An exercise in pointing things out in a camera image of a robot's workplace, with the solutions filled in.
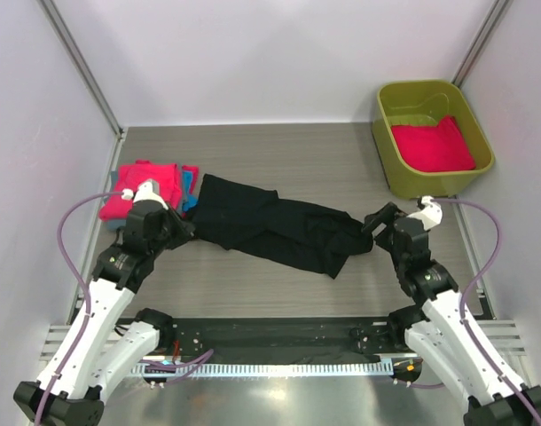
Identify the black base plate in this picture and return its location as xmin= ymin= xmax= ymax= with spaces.
xmin=161 ymin=317 xmax=414 ymax=365

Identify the black t-shirt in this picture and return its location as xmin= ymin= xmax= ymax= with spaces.
xmin=186 ymin=174 xmax=365 ymax=279

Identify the slotted cable duct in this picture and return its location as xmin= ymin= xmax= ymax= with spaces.
xmin=127 ymin=359 xmax=394 ymax=379

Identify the olive green plastic bin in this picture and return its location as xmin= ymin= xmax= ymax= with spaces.
xmin=372 ymin=80 xmax=495 ymax=199

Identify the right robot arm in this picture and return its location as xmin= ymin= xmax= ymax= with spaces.
xmin=362 ymin=196 xmax=541 ymax=425

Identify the blue folded t-shirt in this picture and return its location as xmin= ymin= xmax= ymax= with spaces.
xmin=182 ymin=173 xmax=198 ymax=213

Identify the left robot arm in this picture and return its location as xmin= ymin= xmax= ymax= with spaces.
xmin=13 ymin=200 xmax=193 ymax=425

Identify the aluminium frame rail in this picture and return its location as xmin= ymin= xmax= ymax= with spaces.
xmin=40 ymin=319 xmax=526 ymax=360

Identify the pink t-shirt in bin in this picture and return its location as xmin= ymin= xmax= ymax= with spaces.
xmin=391 ymin=115 xmax=476 ymax=173

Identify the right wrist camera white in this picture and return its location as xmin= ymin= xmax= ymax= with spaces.
xmin=407 ymin=195 xmax=443 ymax=232

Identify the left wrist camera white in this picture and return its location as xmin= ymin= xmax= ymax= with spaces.
xmin=121 ymin=179 xmax=169 ymax=210

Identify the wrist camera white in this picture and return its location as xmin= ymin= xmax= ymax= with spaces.
xmin=407 ymin=195 xmax=443 ymax=232
xmin=121 ymin=179 xmax=169 ymax=210

